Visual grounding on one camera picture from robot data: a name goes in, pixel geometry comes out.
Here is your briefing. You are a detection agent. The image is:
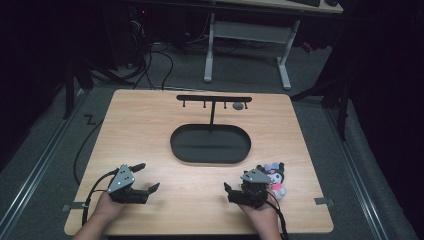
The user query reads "white-legged desk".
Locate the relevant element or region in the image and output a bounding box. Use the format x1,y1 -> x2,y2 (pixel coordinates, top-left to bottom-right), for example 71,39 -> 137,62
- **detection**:
203,0 -> 345,92

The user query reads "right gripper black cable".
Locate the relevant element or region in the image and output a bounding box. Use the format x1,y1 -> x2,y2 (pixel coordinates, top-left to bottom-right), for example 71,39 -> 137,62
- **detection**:
266,191 -> 290,240

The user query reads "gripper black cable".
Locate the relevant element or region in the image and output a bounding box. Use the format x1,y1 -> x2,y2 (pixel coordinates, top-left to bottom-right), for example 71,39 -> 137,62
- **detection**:
81,168 -> 120,228
266,191 -> 290,240

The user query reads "black floor cable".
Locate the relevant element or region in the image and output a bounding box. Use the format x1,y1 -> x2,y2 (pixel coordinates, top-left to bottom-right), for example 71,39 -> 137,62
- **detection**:
73,119 -> 105,187

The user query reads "person's left hand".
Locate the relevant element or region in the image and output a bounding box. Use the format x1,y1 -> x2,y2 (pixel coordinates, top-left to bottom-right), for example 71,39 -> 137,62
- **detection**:
92,191 -> 126,222

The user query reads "grey tape strip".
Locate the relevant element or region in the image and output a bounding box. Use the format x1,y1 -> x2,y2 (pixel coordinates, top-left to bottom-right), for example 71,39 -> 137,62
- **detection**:
61,201 -> 90,213
313,196 -> 335,206

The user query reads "black hook stand with tray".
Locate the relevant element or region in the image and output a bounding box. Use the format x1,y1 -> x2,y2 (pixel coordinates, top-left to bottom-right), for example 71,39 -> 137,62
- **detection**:
169,94 -> 253,165

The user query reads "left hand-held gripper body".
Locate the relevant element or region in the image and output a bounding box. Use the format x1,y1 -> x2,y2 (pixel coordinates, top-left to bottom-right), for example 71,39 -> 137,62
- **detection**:
106,163 -> 150,205

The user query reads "dark computer tower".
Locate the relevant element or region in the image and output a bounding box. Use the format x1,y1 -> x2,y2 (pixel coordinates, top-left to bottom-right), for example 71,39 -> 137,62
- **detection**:
127,5 -> 152,69

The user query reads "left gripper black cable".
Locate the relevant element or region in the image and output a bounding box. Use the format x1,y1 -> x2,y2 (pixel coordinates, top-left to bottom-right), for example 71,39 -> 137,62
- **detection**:
81,168 -> 120,228

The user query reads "black and pink plush toy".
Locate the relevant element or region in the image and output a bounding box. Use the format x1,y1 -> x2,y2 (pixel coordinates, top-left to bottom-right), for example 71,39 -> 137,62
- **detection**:
263,161 -> 288,201

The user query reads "black keyboard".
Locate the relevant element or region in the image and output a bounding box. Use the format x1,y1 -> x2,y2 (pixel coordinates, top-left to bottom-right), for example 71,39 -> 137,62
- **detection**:
288,0 -> 322,8

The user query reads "metal floor rail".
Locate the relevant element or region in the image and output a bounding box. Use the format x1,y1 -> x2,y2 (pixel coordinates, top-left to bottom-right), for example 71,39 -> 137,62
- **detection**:
323,105 -> 390,240
0,89 -> 88,232

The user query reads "person's right hand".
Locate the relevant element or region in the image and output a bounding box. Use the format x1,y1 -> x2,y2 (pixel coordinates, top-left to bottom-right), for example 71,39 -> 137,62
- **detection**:
237,195 -> 280,228

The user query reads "black metal stand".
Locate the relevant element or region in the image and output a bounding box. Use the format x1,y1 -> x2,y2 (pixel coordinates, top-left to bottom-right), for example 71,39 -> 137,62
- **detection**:
289,74 -> 353,142
62,58 -> 96,121

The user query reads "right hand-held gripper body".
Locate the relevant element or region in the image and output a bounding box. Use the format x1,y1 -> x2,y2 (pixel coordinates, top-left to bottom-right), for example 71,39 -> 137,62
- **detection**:
227,167 -> 273,210

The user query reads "bundle of black floor cables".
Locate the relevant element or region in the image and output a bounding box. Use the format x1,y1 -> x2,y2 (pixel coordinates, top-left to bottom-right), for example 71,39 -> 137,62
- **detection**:
132,41 -> 175,91

